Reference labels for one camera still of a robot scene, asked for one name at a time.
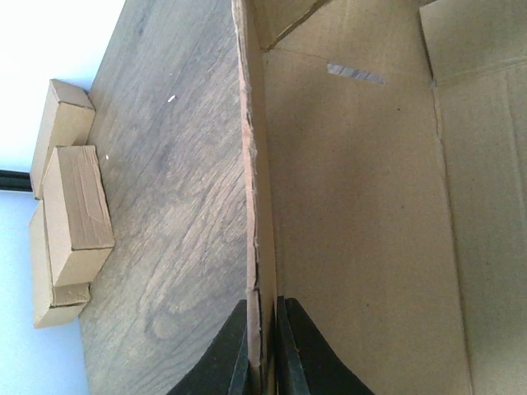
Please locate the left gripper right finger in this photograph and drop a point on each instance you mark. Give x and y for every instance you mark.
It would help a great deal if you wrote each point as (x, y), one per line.
(305, 362)

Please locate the left black corner post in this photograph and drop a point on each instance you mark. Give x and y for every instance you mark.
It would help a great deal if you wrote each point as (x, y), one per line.
(15, 181)

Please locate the folded cardboard box back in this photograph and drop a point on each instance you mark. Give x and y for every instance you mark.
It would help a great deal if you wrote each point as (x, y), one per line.
(66, 121)

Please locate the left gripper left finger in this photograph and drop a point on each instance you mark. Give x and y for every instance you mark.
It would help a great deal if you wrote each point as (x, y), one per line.
(224, 367)

